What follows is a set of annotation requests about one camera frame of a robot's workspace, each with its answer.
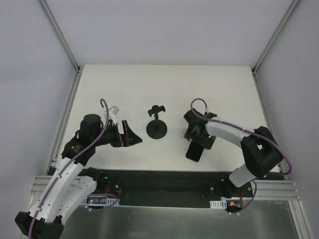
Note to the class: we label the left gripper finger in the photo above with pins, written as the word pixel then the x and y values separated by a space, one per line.
pixel 128 135
pixel 130 143

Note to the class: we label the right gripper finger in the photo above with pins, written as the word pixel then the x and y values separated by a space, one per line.
pixel 205 142
pixel 191 132

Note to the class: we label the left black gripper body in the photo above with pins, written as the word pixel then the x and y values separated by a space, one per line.
pixel 120 134

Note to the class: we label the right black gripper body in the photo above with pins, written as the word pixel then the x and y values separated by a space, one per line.
pixel 198 139

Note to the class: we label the black smartphone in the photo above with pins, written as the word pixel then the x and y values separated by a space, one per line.
pixel 194 151

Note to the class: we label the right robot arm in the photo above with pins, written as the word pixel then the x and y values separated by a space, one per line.
pixel 260 151

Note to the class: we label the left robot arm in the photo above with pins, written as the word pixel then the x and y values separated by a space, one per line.
pixel 71 183

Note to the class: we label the black phone stand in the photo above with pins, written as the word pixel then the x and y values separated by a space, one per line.
pixel 156 129

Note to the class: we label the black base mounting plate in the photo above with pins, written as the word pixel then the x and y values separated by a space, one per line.
pixel 170 189

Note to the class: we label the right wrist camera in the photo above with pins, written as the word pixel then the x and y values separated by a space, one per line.
pixel 207 112

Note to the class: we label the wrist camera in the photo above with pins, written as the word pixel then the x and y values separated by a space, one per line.
pixel 207 112
pixel 113 111

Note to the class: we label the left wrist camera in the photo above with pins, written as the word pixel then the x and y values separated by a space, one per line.
pixel 113 111

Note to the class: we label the right white cable duct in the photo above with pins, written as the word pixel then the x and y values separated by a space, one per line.
pixel 225 203

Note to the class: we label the white cable duct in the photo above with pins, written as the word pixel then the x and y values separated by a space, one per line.
pixel 225 203
pixel 101 201

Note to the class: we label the left white cable duct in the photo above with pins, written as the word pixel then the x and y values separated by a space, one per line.
pixel 101 201

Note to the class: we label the left aluminium frame post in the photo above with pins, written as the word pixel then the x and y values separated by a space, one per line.
pixel 59 34

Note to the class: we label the aluminium frame post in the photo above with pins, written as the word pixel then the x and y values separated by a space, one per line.
pixel 59 34
pixel 276 34

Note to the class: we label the right aluminium frame post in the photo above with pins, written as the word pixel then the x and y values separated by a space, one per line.
pixel 276 34

